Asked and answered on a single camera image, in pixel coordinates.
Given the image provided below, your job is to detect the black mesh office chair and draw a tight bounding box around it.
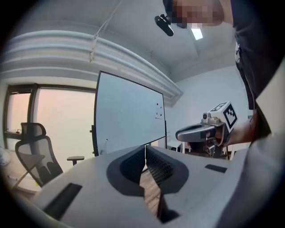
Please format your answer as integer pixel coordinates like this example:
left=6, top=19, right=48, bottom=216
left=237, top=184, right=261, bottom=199
left=14, top=122, right=85, bottom=188

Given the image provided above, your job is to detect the window with dark frame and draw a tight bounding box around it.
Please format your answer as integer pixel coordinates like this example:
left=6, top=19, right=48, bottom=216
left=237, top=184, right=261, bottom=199
left=4, top=83, right=97, bottom=162

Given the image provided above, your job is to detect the white harness strap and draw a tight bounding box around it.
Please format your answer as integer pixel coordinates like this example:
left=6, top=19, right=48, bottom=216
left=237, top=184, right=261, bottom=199
left=255, top=66, right=281, bottom=143

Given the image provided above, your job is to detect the person's head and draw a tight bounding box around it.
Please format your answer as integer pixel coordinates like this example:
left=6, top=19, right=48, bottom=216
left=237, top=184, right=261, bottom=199
left=162, top=0, right=233, bottom=29

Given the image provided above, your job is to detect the person's right hand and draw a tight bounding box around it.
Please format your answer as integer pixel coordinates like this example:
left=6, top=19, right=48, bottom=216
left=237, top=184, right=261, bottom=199
left=215, top=128, right=224, bottom=145

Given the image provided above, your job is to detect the black head-mounted camera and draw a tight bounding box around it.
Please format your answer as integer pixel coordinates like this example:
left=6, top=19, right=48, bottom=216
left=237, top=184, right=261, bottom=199
left=155, top=14, right=175, bottom=37

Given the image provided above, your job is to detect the white plastic bag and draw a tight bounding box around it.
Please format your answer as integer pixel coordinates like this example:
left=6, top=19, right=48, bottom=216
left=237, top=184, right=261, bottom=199
left=0, top=147, right=11, bottom=167

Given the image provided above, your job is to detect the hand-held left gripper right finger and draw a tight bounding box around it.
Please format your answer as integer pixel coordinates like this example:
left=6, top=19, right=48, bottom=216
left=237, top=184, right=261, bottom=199
left=145, top=145, right=248, bottom=224

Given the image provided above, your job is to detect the white ceiling conduit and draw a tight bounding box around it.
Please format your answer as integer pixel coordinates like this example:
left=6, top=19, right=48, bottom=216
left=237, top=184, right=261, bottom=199
left=89, top=0, right=125, bottom=63

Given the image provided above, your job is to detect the large whiteboard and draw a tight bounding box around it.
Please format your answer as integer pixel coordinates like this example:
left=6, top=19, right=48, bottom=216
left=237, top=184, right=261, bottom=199
left=93, top=70, right=167, bottom=157

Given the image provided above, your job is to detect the rectangular ceiling light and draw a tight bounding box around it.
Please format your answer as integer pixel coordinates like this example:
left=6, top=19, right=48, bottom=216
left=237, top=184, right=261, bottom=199
left=191, top=28, right=204, bottom=41

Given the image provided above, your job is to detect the person's black shirt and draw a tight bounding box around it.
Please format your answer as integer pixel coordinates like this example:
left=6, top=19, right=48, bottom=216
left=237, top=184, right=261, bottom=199
left=230, top=0, right=285, bottom=140

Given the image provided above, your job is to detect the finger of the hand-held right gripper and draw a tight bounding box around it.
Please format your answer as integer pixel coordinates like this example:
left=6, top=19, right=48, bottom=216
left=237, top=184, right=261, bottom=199
left=175, top=128, right=217, bottom=143
left=178, top=123, right=211, bottom=132

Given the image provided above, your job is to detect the light wooden desk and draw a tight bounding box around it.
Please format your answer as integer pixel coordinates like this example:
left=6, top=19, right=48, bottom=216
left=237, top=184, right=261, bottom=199
left=0, top=148, right=43, bottom=195

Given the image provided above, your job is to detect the person's right forearm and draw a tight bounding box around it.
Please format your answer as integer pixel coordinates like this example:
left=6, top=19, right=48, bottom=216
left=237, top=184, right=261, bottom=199
left=227, top=110, right=259, bottom=148

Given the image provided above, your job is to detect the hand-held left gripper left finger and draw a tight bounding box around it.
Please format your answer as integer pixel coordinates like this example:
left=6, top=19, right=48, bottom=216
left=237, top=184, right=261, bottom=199
left=33, top=144, right=157, bottom=223

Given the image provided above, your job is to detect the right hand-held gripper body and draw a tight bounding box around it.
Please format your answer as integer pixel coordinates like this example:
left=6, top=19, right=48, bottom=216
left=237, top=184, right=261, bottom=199
left=201, top=101, right=238, bottom=159

